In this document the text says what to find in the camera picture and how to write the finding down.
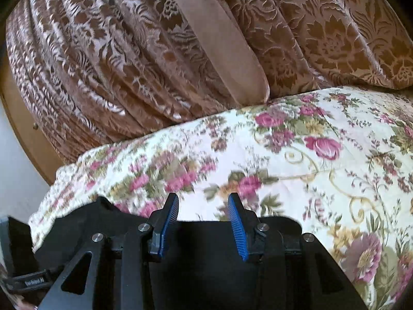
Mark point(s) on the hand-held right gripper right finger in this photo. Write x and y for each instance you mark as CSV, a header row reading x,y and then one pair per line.
x,y
237,229

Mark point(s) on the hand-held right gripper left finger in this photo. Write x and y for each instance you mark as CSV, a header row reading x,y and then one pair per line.
x,y
167,229

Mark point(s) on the black pants with white embroidery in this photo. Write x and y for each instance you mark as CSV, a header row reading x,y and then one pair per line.
x,y
200,271

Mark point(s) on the floral bedspread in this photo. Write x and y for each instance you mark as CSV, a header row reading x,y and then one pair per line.
x,y
290,168

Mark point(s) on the brown floral patterned curtain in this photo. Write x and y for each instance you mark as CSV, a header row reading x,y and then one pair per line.
x,y
106,55

